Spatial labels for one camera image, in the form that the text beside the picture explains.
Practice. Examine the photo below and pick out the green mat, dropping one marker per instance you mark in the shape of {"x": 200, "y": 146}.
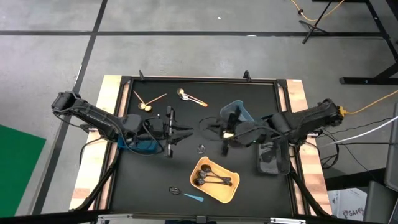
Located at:
{"x": 18, "y": 168}

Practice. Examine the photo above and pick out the black frame bracket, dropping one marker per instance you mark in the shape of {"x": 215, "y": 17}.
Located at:
{"x": 247, "y": 77}
{"x": 141, "y": 76}

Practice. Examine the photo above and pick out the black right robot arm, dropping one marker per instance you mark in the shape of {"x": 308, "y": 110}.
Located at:
{"x": 304, "y": 119}

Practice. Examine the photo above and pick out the yellow tape tag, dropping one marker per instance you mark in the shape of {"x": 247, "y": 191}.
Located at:
{"x": 228, "y": 135}

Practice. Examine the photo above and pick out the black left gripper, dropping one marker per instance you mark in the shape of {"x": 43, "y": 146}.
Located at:
{"x": 170, "y": 115}

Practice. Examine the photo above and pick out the white printed box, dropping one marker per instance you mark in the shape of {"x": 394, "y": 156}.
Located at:
{"x": 348, "y": 205}

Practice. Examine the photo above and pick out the black aluminium rig frame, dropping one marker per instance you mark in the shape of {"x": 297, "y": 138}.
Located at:
{"x": 202, "y": 79}

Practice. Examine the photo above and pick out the black tripod stand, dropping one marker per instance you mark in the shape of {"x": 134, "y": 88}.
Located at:
{"x": 312, "y": 27}

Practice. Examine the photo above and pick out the light blue plastic bin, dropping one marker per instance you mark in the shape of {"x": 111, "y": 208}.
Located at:
{"x": 245, "y": 112}

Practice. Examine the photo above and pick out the grey equipment case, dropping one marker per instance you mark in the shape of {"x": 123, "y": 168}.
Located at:
{"x": 391, "y": 155}

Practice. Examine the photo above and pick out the yellow plastic bin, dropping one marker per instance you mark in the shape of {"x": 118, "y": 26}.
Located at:
{"x": 217, "y": 193}

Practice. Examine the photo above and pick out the black plastic tray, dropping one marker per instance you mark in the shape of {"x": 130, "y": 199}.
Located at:
{"x": 273, "y": 161}

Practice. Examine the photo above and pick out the teal plastic bin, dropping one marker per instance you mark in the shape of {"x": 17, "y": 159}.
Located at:
{"x": 146, "y": 145}

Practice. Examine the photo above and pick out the black table leg frame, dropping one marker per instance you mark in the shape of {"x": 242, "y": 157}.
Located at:
{"x": 367, "y": 80}

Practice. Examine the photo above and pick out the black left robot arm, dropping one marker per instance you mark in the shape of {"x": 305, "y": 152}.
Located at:
{"x": 93, "y": 117}

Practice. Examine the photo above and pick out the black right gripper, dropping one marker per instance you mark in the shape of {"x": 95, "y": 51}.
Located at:
{"x": 245, "y": 133}

